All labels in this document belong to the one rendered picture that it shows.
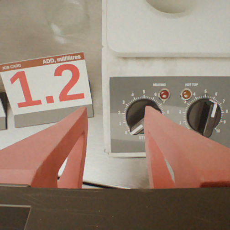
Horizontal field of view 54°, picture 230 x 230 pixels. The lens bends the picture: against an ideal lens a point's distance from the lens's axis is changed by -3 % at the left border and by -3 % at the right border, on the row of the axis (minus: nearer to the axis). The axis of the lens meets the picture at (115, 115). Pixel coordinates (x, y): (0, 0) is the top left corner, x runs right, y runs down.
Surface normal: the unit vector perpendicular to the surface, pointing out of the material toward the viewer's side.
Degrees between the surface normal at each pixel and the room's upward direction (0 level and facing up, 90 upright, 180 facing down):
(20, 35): 0
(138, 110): 30
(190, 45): 0
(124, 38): 0
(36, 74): 40
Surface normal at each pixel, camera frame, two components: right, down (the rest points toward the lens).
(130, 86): 0.00, 0.28
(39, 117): 0.00, -0.24
